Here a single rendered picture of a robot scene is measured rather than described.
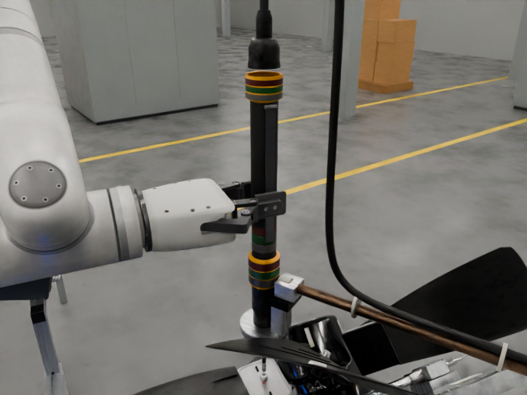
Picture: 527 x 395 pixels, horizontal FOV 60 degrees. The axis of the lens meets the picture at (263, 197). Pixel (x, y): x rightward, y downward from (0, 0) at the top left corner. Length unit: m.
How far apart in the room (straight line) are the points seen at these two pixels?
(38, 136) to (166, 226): 0.15
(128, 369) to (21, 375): 0.52
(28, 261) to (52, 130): 0.13
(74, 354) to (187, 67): 5.21
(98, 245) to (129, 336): 2.24
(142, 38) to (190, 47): 0.74
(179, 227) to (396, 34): 8.32
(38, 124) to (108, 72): 6.26
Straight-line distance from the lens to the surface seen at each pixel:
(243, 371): 0.79
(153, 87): 6.98
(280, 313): 0.64
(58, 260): 0.51
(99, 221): 0.50
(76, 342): 2.78
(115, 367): 2.58
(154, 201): 0.53
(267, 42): 0.52
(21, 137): 0.47
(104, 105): 6.78
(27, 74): 0.62
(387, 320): 0.58
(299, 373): 0.76
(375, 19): 8.95
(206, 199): 0.53
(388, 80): 8.81
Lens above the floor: 1.75
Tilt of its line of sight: 25 degrees down
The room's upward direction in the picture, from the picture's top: straight up
